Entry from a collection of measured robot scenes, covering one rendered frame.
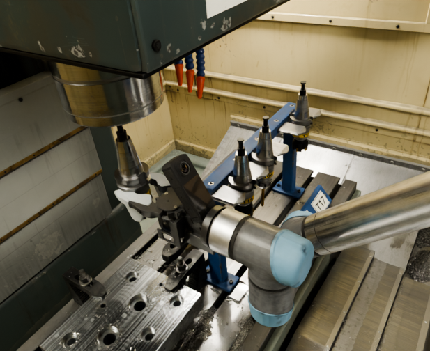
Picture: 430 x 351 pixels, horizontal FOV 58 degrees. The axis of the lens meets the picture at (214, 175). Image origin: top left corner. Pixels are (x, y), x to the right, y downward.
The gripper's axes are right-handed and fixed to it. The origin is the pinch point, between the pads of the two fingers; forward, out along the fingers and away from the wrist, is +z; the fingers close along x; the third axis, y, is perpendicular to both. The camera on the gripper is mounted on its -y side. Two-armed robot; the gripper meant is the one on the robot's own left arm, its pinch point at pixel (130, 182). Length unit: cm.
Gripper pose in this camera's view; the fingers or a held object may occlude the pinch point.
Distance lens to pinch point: 74.7
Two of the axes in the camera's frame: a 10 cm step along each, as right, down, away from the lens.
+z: -8.2, -2.9, 5.0
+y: 0.8, 8.1, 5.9
